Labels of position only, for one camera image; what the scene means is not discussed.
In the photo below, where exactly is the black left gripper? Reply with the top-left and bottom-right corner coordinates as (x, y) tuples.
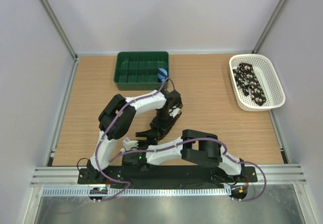
(150, 109), (176, 139)

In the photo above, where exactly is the black tie with gold keys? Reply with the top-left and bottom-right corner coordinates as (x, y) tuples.
(156, 103), (183, 141)

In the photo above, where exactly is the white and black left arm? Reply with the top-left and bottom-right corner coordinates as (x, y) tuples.
(83, 89), (183, 184)

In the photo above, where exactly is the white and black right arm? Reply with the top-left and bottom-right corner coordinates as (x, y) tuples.
(122, 130), (247, 182)

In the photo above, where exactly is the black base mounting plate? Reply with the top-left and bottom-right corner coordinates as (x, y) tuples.
(77, 164), (258, 190)

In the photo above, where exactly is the rolled blue striped tie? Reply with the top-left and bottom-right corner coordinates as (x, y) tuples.
(157, 68), (168, 83)

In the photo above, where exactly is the green divided organizer tray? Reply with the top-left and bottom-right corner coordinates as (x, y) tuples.
(114, 51), (170, 91)

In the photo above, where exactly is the black tie with white pattern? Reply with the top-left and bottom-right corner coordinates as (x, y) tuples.
(233, 63), (266, 106)

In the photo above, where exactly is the white perforated plastic basket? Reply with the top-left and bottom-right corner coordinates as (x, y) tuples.
(229, 54), (286, 111)

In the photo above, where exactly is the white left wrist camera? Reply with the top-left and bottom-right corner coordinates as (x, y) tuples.
(169, 107), (181, 118)

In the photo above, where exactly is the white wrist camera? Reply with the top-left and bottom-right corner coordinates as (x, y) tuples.
(121, 137), (138, 152)
(169, 107), (181, 118)

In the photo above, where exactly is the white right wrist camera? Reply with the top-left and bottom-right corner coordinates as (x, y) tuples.
(121, 137), (138, 152)

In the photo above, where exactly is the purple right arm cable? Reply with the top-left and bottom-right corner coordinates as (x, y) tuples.
(108, 137), (267, 203)

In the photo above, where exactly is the white slotted cable duct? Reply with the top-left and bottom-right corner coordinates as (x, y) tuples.
(42, 186), (231, 197)

